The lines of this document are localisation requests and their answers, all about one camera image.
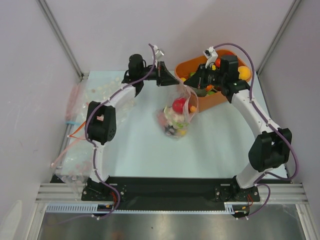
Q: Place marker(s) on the left aluminium frame post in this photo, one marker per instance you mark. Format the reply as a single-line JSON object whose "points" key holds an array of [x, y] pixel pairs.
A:
{"points": [[53, 24]]}

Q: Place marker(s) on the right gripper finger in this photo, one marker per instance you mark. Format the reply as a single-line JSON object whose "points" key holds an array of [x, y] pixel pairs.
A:
{"points": [[196, 77], [199, 85]]}

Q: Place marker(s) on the aluminium front rail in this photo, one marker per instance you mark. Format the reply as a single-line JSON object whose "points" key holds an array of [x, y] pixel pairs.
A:
{"points": [[279, 194]]}

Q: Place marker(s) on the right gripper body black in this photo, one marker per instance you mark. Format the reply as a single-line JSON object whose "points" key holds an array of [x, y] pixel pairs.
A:
{"points": [[203, 76]]}

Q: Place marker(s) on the pile of spare zip bags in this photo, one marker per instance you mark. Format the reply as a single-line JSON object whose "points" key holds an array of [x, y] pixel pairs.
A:
{"points": [[96, 89]]}

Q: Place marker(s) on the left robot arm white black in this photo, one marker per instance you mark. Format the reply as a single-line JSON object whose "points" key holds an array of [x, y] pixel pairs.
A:
{"points": [[101, 124]]}

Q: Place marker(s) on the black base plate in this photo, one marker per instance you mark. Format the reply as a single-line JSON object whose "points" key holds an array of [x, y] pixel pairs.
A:
{"points": [[169, 191]]}

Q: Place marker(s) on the cauliflower toy white green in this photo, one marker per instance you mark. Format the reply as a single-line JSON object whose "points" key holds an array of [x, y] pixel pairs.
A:
{"points": [[174, 119]]}

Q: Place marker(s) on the yellow peach toy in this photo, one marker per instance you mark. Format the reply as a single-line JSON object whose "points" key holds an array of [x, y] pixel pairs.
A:
{"points": [[244, 73]]}

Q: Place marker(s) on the aluminium frame post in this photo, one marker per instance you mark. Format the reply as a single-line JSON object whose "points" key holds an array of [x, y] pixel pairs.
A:
{"points": [[279, 34], [53, 24]]}

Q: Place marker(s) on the orange tangerine toy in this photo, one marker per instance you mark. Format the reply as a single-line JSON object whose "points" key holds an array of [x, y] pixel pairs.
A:
{"points": [[209, 88]]}

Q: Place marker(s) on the red apple toy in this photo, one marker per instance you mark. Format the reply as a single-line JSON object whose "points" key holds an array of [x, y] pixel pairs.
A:
{"points": [[178, 105]]}

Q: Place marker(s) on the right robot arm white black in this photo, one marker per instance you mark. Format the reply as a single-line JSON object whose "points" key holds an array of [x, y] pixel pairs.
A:
{"points": [[271, 147]]}

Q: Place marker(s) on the green cantaloupe toy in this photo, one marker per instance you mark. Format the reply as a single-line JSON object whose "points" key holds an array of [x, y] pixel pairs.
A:
{"points": [[200, 92]]}

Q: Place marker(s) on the blue cable tie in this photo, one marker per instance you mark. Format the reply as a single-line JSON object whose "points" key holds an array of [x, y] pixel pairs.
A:
{"points": [[74, 123]]}

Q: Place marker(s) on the yellow lemon toy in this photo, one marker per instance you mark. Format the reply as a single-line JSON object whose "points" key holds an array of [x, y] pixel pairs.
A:
{"points": [[182, 132]]}

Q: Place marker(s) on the right aluminium frame post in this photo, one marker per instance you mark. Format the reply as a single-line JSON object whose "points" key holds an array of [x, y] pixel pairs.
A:
{"points": [[279, 34]]}

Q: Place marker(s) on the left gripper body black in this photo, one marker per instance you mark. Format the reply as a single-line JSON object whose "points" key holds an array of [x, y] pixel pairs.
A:
{"points": [[159, 77]]}

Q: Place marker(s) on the dark chestnut toy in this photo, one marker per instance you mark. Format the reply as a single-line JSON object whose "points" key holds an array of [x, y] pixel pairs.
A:
{"points": [[169, 130]]}

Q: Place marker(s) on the white cable duct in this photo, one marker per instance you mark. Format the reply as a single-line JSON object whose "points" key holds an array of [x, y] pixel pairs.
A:
{"points": [[104, 208]]}

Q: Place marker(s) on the clear zip top bag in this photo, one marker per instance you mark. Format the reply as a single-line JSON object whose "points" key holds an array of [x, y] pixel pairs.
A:
{"points": [[177, 91]]}

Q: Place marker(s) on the orange plastic food bin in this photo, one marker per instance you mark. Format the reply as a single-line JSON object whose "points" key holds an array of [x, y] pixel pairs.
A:
{"points": [[183, 71]]}

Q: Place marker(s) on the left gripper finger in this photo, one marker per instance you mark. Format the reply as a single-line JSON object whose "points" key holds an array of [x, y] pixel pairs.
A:
{"points": [[168, 78], [160, 75]]}

